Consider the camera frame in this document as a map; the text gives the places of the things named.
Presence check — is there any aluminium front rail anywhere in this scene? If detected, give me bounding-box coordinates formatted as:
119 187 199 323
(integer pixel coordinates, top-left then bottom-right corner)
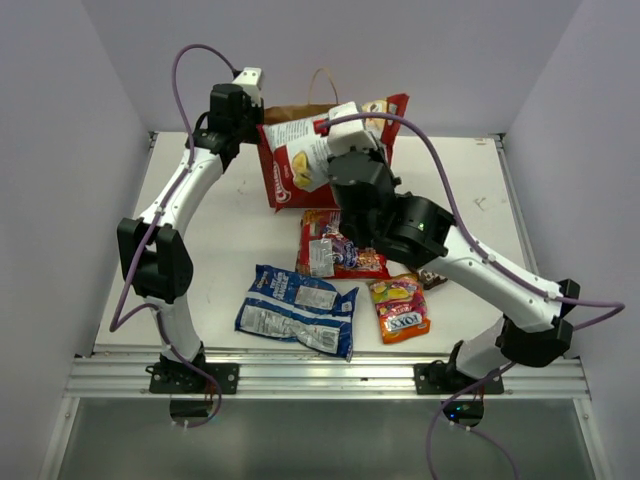
63 348 590 400

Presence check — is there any brown kettle chips bag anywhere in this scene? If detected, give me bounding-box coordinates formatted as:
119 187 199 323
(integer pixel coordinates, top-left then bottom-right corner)
411 269 448 291

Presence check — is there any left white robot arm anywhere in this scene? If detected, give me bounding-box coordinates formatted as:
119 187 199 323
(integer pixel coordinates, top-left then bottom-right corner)
109 81 264 393

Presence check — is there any orange Fox's candy bag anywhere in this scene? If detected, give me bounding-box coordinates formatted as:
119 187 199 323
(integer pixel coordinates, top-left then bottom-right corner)
368 274 431 345

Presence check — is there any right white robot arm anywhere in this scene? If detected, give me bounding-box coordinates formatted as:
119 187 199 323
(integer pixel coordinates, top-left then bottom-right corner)
328 149 580 393

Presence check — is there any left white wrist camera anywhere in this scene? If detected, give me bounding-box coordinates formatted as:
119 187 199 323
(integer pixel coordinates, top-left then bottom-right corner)
233 67 263 105

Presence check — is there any red assorted candy bag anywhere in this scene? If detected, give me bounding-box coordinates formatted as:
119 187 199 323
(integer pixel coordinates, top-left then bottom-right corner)
295 209 391 280

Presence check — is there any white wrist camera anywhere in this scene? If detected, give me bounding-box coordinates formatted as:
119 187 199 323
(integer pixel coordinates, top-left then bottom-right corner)
233 67 263 105
326 101 378 156

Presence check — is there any red paper bag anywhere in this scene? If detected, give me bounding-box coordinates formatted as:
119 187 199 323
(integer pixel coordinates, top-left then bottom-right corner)
256 68 396 211

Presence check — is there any red white chips bag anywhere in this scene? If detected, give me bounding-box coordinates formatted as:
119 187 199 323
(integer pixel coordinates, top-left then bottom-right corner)
256 92 411 213

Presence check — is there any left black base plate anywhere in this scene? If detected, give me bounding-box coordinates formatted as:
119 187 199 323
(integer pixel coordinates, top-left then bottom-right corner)
145 355 240 395

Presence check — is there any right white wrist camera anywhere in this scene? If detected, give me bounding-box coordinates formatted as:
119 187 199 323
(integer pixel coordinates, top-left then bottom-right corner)
326 101 378 156

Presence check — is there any blue white snack bag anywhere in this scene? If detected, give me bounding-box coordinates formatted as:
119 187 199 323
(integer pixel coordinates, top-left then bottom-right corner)
235 265 359 361

